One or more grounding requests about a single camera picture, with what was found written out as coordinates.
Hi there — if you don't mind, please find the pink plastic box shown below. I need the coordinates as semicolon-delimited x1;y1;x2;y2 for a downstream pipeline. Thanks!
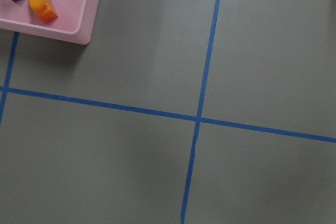
1;0;99;45

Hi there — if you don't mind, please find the brown paper table mat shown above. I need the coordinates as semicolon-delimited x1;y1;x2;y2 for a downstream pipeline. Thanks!
1;0;335;223

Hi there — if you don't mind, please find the orange block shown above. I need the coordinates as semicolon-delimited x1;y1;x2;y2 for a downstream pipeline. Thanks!
28;0;58;23

